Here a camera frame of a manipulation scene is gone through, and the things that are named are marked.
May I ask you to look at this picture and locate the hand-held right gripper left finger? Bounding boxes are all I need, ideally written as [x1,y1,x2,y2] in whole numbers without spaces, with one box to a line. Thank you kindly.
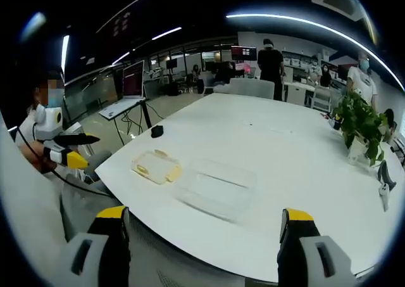
[52,205,132,287]

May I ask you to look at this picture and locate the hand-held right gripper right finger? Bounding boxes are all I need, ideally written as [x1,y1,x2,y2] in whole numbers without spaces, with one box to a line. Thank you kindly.
[277,208,360,287]

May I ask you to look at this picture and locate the clear lid with yellow buckle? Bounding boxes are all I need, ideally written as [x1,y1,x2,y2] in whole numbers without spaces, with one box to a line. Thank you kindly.
[130,148,184,186]

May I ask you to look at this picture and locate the clear plastic container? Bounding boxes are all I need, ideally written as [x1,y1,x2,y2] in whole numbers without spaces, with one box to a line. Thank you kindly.
[175,158,258,222]

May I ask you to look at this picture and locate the person's left hand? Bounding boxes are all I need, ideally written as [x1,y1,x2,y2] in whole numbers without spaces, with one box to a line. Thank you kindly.
[21,141,59,174]

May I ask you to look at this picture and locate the person's head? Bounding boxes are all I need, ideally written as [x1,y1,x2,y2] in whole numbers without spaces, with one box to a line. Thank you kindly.
[30,70,66,110]

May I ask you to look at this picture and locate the person's white clothed torso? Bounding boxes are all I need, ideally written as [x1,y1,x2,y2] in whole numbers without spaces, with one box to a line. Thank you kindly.
[0,105,69,287]

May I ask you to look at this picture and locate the short ceiling light strip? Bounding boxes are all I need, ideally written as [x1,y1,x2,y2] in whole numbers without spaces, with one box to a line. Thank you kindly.
[111,51,131,66]
[61,34,70,77]
[151,26,184,41]

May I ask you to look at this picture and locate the black laptop stand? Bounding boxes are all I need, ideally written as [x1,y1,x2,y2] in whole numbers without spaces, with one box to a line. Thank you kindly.
[116,98,154,146]

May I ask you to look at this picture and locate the open laptop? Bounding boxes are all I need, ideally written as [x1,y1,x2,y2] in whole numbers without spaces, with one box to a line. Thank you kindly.
[98,60,147,120]

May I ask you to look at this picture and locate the grey mesh office chair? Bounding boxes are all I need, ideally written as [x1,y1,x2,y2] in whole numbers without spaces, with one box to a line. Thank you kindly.
[60,179,251,287]

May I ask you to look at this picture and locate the white and grey controller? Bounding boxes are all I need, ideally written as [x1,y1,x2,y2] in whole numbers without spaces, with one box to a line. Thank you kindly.
[377,159,397,212]

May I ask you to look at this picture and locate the small yellow object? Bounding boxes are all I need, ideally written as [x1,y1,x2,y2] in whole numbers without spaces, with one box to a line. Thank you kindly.
[332,113,345,131]

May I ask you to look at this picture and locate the green potted plant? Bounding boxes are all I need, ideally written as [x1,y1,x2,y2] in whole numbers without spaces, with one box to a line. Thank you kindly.
[331,89,392,168]

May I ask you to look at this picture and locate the white office chair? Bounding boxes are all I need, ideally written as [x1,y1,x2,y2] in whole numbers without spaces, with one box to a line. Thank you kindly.
[228,77,276,101]
[310,86,332,111]

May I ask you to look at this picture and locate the long ceiling light strip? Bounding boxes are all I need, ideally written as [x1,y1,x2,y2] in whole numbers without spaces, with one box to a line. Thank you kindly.
[225,13,405,90]

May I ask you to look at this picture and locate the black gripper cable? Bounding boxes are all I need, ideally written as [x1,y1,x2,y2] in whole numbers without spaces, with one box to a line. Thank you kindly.
[16,127,115,201]

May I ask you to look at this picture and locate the black floor cables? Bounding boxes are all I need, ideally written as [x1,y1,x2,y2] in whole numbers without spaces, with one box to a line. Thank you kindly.
[120,108,144,137]

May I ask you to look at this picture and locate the wall screen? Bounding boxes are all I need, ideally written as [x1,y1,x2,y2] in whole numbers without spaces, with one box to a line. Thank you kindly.
[230,46,258,61]

